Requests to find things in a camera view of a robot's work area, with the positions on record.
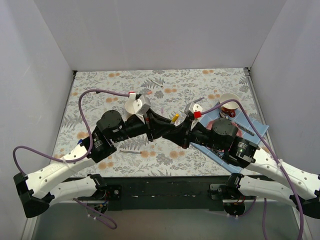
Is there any black handled fork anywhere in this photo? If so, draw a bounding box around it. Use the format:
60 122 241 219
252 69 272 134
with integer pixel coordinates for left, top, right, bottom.
206 147 226 166

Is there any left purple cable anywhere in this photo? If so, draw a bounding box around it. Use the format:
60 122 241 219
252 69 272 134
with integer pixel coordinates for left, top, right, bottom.
12 88 136 181

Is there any blue checked cloth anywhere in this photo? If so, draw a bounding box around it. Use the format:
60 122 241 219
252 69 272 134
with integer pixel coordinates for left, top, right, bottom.
191 108 269 173

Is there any pink dotted plate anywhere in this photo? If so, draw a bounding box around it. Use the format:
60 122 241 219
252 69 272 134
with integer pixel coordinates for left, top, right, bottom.
206 120 243 138

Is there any red and white cup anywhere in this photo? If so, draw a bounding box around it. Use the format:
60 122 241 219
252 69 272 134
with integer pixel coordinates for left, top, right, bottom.
219 92 240 118

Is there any black spoon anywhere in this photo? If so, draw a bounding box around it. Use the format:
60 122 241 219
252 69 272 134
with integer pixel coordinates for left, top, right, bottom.
219 112 229 119

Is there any floral tablecloth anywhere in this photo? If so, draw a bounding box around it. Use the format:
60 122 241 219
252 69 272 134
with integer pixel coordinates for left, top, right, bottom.
53 68 263 177

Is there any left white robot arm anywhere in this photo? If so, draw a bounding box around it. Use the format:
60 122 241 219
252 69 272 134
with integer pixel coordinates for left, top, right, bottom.
13 109 176 218

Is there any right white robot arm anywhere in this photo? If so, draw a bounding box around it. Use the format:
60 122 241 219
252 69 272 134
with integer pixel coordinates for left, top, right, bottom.
162 118 320 219

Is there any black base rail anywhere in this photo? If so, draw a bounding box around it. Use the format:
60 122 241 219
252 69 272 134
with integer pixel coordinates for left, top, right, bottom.
86 174 253 212

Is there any yellow pen cap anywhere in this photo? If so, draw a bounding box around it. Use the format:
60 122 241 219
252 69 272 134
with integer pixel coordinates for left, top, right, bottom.
172 113 180 122

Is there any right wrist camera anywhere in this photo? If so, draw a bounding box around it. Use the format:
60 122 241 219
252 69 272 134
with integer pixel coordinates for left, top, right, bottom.
184 101 203 131

